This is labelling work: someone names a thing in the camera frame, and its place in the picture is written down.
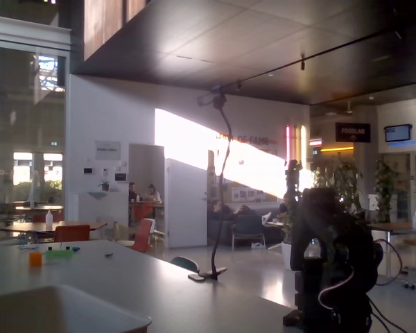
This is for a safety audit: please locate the white wall poster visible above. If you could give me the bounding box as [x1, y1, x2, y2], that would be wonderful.
[94, 140, 122, 162]

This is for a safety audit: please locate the wall-mounted monitor screen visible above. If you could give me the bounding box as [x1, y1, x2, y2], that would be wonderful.
[383, 123, 413, 144]

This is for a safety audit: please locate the black gooseneck clamp holder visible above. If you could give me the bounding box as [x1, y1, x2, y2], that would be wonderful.
[188, 85, 228, 282]

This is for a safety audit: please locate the tall green indoor plant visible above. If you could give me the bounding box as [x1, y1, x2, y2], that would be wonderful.
[373, 157, 401, 223]
[311, 152, 364, 216]

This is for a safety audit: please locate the wooden café table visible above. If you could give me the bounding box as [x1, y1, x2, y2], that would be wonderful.
[0, 221, 108, 244]

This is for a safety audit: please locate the person reclining on sofa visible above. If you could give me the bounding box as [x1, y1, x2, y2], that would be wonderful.
[208, 198, 237, 223]

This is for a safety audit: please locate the dark lounge chair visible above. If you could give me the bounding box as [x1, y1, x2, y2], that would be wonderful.
[232, 214, 266, 251]

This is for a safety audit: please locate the green plastic block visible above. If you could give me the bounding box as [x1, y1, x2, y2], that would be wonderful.
[44, 248, 74, 262]

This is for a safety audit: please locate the white open door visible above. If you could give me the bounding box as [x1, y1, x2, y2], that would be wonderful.
[165, 158, 209, 249]

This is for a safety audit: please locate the white neon tube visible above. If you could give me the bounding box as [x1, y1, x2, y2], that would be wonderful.
[300, 124, 308, 171]

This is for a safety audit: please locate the teal chair edge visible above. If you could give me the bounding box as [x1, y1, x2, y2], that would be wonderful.
[169, 255, 200, 273]

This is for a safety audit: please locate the orange café chair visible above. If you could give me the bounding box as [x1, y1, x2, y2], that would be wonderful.
[53, 224, 92, 243]
[129, 218, 155, 254]

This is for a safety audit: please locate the white rectangular tray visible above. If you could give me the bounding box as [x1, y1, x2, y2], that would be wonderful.
[0, 284, 153, 333]

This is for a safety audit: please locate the metal-legged side table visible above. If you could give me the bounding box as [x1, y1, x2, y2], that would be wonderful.
[365, 221, 416, 289]

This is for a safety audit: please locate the black FOODLAB sign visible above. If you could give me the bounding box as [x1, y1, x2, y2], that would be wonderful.
[335, 122, 372, 143]

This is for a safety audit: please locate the long thin black cable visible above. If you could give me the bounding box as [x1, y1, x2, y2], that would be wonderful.
[373, 238, 404, 287]

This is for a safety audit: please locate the white plant pot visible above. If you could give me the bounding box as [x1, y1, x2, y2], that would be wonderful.
[281, 241, 297, 271]

